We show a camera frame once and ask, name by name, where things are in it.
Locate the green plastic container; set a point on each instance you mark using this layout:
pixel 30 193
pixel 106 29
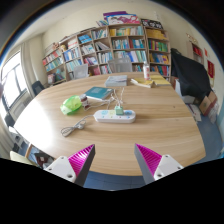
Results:
pixel 71 105

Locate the yellow book pile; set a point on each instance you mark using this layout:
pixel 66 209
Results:
pixel 155 80

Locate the large wooden bookshelf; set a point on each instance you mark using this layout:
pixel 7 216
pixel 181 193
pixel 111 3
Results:
pixel 96 46

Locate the white chair back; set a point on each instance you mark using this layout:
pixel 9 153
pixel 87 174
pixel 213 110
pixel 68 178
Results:
pixel 81 71

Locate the clear plastic bottle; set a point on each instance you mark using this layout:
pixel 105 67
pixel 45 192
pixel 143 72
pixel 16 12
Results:
pixel 146 70

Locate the white power strip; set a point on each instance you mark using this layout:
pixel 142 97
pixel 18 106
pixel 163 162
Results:
pixel 110 116

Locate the grey book stack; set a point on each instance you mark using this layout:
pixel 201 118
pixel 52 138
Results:
pixel 113 81

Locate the window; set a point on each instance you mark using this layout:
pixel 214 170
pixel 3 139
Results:
pixel 13 79

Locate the green white charger plug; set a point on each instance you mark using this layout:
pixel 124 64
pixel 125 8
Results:
pixel 119 110

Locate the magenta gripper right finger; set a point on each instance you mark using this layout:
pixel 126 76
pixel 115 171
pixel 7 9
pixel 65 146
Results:
pixel 153 165

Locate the teal book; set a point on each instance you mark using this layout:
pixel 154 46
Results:
pixel 98 93

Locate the grey mesh chair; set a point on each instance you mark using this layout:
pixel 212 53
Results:
pixel 120 65

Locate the black cloth cover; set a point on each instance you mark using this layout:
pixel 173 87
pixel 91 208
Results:
pixel 192 75

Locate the cardboard box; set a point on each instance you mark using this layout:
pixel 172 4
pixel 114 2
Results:
pixel 208 103

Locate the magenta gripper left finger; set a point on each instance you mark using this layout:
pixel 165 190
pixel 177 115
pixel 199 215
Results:
pixel 74 168

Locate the dark office chair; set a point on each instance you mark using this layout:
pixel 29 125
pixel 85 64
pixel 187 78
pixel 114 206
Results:
pixel 37 87

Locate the small brown bottle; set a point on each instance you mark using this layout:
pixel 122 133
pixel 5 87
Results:
pixel 84 101

